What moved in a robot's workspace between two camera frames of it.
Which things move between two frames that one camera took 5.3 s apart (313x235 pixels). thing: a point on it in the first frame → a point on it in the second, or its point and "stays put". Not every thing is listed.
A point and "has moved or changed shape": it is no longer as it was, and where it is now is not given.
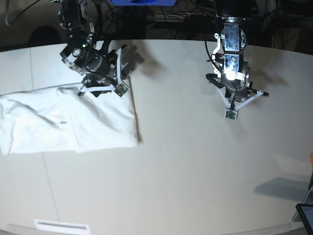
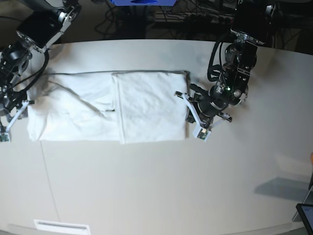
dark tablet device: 306,212 stays put
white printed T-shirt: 60,119 has moved or changed shape
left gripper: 100,69 → 11,99
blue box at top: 144,2 stays put
